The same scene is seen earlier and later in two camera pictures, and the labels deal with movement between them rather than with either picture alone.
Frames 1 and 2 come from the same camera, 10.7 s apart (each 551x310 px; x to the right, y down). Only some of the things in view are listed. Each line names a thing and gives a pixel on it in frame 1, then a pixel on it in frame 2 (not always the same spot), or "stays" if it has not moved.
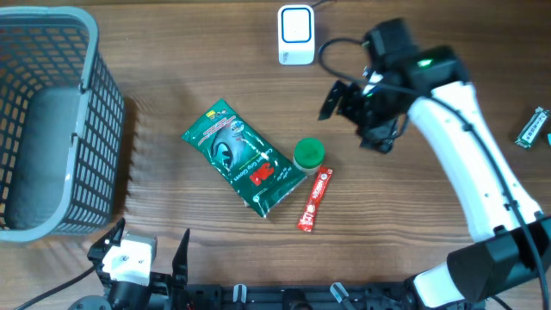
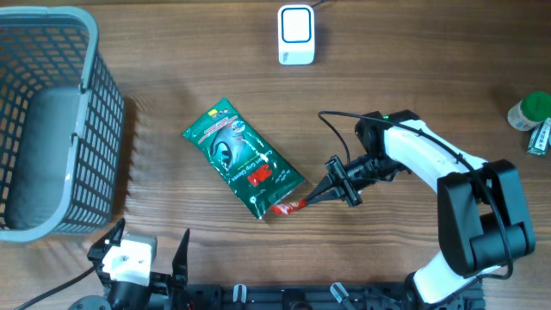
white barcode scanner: (296, 34) stays
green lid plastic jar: (309, 153) -> (532, 109)
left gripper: (161, 283) stays
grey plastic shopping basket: (62, 124) stays
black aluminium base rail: (305, 296) stays
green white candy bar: (532, 127) -> (540, 138)
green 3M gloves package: (259, 171) stays
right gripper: (382, 135) -> (337, 170)
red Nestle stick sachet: (322, 179) -> (287, 208)
